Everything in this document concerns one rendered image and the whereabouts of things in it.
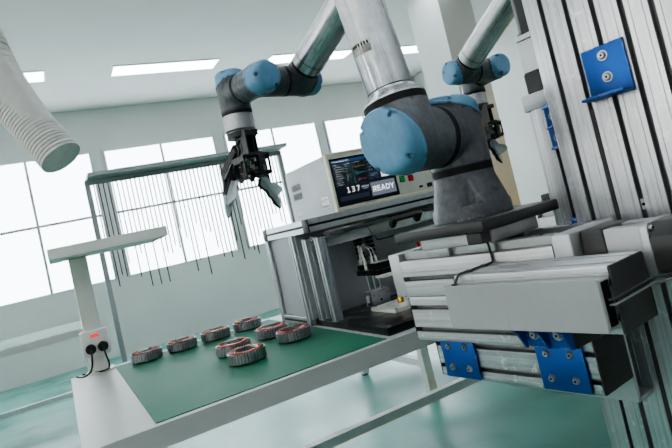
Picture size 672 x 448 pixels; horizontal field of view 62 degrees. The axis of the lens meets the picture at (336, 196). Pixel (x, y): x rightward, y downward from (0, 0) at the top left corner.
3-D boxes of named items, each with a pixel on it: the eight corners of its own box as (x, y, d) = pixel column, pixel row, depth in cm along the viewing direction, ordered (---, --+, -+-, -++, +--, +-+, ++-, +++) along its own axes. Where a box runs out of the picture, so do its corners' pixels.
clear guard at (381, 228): (441, 223, 173) (437, 204, 173) (377, 240, 162) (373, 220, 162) (386, 232, 202) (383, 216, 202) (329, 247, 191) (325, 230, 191)
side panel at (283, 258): (319, 324, 195) (298, 234, 196) (311, 326, 193) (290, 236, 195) (289, 319, 219) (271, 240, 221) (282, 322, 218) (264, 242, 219)
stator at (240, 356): (236, 369, 154) (233, 356, 154) (224, 364, 163) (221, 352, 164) (272, 356, 159) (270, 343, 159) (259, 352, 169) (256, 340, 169)
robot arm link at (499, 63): (489, 77, 170) (466, 88, 180) (515, 74, 175) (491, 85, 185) (483, 52, 170) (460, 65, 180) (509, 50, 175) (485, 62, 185)
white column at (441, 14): (539, 279, 579) (465, -23, 593) (508, 291, 559) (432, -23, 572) (505, 280, 624) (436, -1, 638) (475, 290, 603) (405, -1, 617)
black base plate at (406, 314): (550, 277, 181) (548, 271, 181) (389, 336, 152) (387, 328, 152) (458, 279, 223) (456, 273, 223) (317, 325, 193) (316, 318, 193)
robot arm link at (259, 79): (290, 57, 130) (264, 73, 138) (250, 56, 122) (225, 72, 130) (297, 89, 130) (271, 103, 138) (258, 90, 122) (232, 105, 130)
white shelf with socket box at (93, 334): (194, 356, 188) (166, 225, 190) (76, 394, 171) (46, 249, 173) (175, 346, 219) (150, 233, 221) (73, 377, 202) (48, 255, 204)
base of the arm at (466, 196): (530, 204, 105) (517, 153, 105) (478, 219, 96) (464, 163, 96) (469, 215, 117) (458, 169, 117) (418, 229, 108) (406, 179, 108)
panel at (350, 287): (458, 273, 223) (441, 200, 225) (313, 319, 193) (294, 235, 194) (457, 273, 224) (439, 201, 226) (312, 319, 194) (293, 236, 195)
